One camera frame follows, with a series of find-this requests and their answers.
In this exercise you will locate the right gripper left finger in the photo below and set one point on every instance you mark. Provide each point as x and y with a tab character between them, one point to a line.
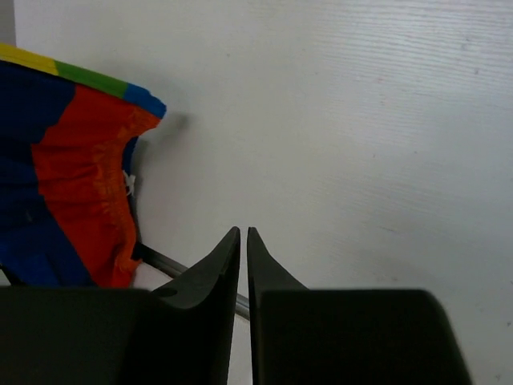
179	333

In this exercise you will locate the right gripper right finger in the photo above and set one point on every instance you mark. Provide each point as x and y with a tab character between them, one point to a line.
366	336

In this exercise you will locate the rainbow striped shorts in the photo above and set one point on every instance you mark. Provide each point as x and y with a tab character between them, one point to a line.
67	140

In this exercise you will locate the aluminium table edge rail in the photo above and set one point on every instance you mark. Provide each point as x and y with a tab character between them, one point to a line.
174	269

